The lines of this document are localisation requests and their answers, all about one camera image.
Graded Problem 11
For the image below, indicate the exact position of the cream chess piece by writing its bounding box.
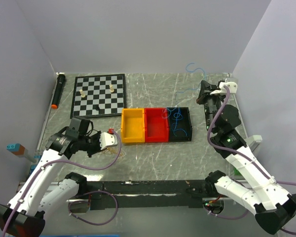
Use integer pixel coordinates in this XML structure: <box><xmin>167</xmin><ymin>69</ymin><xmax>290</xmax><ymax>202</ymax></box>
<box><xmin>109</xmin><ymin>84</ymin><xmax>114</xmax><ymax>93</ymax></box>
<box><xmin>79</xmin><ymin>89</ymin><xmax>86</xmax><ymax>98</ymax></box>

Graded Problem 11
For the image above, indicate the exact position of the purple cable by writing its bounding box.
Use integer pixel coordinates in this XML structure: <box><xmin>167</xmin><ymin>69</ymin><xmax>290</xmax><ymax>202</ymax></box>
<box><xmin>204</xmin><ymin>84</ymin><xmax>296</xmax><ymax>236</ymax></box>
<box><xmin>1</xmin><ymin>129</ymin><xmax>123</xmax><ymax>237</ymax></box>

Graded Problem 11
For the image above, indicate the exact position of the grey white wall bracket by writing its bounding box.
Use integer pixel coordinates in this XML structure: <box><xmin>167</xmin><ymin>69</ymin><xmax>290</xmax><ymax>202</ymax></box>
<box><xmin>244</xmin><ymin>135</ymin><xmax>262</xmax><ymax>152</ymax></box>

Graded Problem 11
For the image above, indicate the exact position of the black marker orange cap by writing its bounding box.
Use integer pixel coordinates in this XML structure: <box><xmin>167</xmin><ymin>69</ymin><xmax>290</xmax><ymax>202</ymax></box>
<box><xmin>51</xmin><ymin>74</ymin><xmax>66</xmax><ymax>109</ymax></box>

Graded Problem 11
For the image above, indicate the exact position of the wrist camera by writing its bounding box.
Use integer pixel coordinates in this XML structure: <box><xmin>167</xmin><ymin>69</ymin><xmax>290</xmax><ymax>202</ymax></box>
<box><xmin>99</xmin><ymin>128</ymin><xmax>118</xmax><ymax>150</ymax></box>
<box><xmin>210</xmin><ymin>79</ymin><xmax>238</xmax><ymax>95</ymax></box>

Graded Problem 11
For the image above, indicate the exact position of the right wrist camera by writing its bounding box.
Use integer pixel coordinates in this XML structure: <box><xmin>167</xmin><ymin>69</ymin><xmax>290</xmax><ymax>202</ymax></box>
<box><xmin>210</xmin><ymin>79</ymin><xmax>238</xmax><ymax>95</ymax></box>

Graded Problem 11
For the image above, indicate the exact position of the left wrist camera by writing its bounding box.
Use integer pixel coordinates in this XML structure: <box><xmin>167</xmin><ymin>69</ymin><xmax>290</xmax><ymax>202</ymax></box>
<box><xmin>99</xmin><ymin>128</ymin><xmax>118</xmax><ymax>150</ymax></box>

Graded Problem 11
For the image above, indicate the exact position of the black plastic bin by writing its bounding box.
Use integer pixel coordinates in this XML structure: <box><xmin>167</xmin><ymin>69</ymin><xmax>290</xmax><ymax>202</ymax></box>
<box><xmin>166</xmin><ymin>107</ymin><xmax>192</xmax><ymax>142</ymax></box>

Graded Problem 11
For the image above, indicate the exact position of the blue cable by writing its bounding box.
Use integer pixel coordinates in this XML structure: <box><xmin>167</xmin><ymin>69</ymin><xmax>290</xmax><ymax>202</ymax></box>
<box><xmin>161</xmin><ymin>63</ymin><xmax>208</xmax><ymax>137</ymax></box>

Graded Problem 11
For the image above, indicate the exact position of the toy brick structure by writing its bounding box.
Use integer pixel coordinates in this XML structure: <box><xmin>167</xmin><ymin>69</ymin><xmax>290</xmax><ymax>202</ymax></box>
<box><xmin>6</xmin><ymin>143</ymin><xmax>43</xmax><ymax>176</ymax></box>

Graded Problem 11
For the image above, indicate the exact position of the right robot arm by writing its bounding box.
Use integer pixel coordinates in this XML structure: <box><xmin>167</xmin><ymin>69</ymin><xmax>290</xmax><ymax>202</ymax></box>
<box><xmin>196</xmin><ymin>80</ymin><xmax>296</xmax><ymax>235</ymax></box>

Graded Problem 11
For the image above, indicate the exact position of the cream chess piece left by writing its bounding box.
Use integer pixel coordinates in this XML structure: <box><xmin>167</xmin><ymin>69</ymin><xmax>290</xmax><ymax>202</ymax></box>
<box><xmin>79</xmin><ymin>89</ymin><xmax>86</xmax><ymax>98</ymax></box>

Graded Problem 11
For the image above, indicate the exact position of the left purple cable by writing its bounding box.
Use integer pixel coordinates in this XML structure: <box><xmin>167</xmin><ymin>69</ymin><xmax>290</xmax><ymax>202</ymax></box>
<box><xmin>1</xmin><ymin>129</ymin><xmax>123</xmax><ymax>237</ymax></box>

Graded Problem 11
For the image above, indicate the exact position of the cream chess piece right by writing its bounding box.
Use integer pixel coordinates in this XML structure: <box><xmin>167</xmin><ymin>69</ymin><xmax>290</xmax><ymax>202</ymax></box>
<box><xmin>109</xmin><ymin>84</ymin><xmax>114</xmax><ymax>93</ymax></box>

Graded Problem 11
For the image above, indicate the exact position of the black white chessboard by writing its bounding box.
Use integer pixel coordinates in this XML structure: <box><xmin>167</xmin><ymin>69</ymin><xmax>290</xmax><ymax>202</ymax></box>
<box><xmin>70</xmin><ymin>74</ymin><xmax>127</xmax><ymax>119</ymax></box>

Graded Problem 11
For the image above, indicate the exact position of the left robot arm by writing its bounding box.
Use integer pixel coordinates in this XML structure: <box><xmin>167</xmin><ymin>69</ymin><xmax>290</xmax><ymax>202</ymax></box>
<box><xmin>0</xmin><ymin>117</ymin><xmax>120</xmax><ymax>237</ymax></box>

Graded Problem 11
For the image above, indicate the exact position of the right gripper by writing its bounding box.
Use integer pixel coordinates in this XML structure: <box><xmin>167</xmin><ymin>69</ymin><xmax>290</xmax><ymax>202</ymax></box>
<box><xmin>196</xmin><ymin>80</ymin><xmax>226</xmax><ymax>132</ymax></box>

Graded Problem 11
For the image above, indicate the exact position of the red plastic bin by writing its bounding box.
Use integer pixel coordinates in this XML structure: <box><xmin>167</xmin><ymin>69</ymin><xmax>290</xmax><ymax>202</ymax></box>
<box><xmin>144</xmin><ymin>108</ymin><xmax>169</xmax><ymax>143</ymax></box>

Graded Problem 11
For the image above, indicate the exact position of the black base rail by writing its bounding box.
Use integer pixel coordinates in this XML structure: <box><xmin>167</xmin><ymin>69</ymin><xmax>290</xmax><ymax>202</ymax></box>
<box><xmin>64</xmin><ymin>179</ymin><xmax>235</xmax><ymax>210</ymax></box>

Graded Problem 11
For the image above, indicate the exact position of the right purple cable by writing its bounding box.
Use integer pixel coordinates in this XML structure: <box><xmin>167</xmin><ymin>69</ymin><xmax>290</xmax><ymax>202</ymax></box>
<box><xmin>204</xmin><ymin>84</ymin><xmax>296</xmax><ymax>236</ymax></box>

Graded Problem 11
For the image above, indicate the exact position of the yellow plastic bin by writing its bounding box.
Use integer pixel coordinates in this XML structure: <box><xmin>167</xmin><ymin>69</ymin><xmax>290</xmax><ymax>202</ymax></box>
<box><xmin>121</xmin><ymin>108</ymin><xmax>145</xmax><ymax>144</ymax></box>

